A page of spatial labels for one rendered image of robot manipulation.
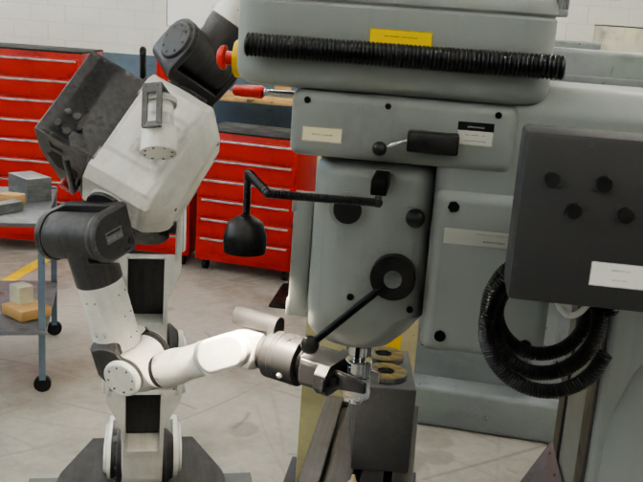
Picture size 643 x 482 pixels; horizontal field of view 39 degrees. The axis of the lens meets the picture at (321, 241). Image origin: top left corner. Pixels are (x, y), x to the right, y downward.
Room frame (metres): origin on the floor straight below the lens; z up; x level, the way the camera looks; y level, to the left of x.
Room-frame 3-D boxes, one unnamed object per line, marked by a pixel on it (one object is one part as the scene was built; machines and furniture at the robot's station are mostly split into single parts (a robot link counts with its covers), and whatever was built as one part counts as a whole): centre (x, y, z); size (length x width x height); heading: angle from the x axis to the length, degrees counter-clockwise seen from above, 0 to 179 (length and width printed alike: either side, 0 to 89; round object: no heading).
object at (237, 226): (1.45, 0.13, 1.48); 0.07 x 0.07 x 0.06
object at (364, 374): (1.45, -0.08, 1.23); 0.05 x 0.05 x 0.06
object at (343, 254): (1.45, -0.08, 1.47); 0.21 x 0.19 x 0.32; 173
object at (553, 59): (1.30, -0.10, 1.79); 0.45 x 0.04 x 0.04; 83
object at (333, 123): (1.44, -0.12, 1.68); 0.34 x 0.24 x 0.10; 83
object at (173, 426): (2.19, 0.44, 0.68); 0.21 x 0.20 x 0.13; 11
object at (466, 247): (1.42, -0.27, 1.47); 0.24 x 0.19 x 0.26; 173
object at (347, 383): (1.42, -0.06, 1.23); 0.06 x 0.02 x 0.03; 61
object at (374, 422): (1.80, -0.15, 1.03); 0.22 x 0.12 x 0.20; 0
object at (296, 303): (1.46, 0.03, 1.45); 0.04 x 0.04 x 0.21; 83
